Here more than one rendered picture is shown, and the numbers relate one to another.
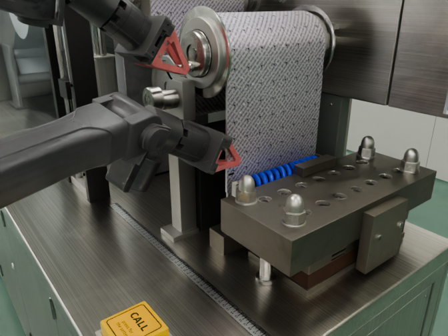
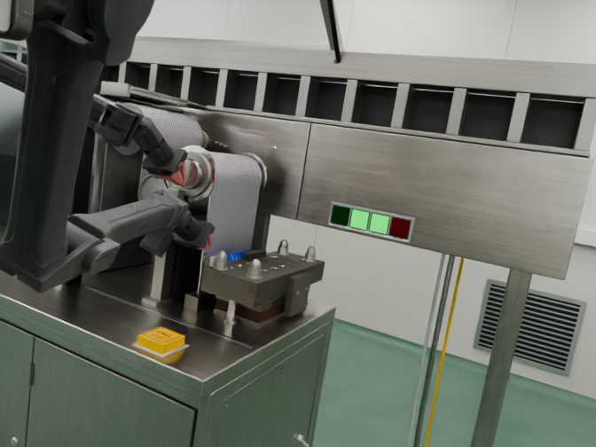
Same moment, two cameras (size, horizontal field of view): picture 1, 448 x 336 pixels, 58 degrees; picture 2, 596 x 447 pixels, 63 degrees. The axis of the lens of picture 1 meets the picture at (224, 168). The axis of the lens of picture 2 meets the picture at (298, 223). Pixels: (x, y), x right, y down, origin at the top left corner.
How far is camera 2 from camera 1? 65 cm
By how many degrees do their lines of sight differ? 29
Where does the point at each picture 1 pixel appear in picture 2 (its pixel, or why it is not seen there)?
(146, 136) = (184, 215)
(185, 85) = (179, 192)
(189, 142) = (192, 225)
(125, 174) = (158, 240)
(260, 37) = (229, 168)
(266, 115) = (227, 217)
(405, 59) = (306, 192)
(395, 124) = not seen: hidden behind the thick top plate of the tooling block
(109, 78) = not seen: hidden behind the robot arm
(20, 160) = (148, 214)
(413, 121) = not seen: hidden behind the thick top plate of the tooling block
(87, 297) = (112, 331)
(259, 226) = (233, 279)
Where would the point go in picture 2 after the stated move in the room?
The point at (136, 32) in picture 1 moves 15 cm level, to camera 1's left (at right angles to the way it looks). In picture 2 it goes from (167, 156) to (98, 147)
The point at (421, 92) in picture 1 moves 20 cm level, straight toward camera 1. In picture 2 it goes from (316, 212) to (317, 221)
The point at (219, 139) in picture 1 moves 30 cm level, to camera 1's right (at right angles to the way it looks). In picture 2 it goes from (208, 226) to (316, 234)
